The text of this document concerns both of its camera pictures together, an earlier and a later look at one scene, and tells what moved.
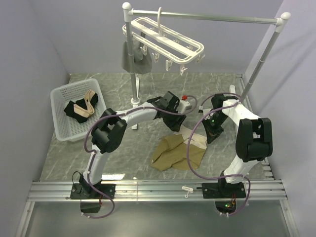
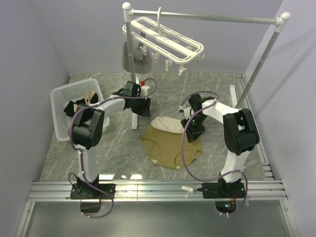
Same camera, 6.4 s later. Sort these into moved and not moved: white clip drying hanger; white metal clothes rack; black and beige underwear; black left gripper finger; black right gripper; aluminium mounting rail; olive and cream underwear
Moved: black right gripper; olive and cream underwear; black left gripper finger
Not moved: black and beige underwear; aluminium mounting rail; white clip drying hanger; white metal clothes rack
